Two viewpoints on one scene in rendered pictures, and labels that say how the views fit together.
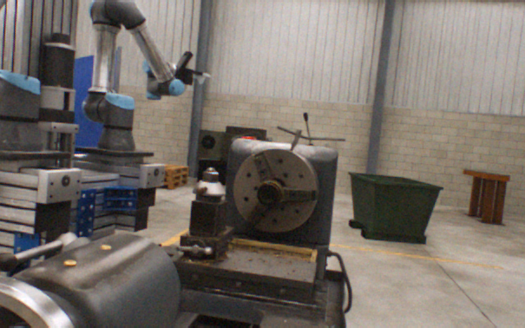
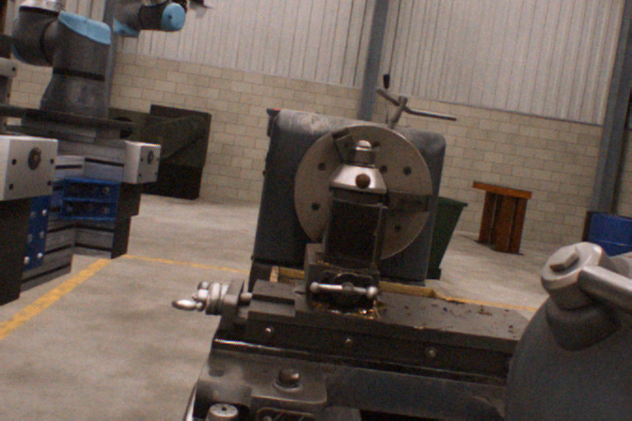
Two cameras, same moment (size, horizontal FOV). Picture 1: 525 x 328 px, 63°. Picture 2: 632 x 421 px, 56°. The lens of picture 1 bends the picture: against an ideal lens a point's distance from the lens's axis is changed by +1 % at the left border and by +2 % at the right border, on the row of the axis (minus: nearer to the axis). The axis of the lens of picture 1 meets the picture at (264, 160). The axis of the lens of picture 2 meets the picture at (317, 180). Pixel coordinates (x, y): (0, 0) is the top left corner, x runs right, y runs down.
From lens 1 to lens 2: 0.45 m
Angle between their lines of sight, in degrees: 13
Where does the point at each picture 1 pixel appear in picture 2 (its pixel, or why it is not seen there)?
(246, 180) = (318, 175)
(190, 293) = (343, 371)
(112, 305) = not seen: outside the picture
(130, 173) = (107, 156)
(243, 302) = (444, 384)
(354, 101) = (337, 82)
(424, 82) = (429, 63)
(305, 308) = not seen: hidden behind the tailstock
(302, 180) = (409, 178)
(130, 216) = (104, 232)
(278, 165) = not seen: hidden behind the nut
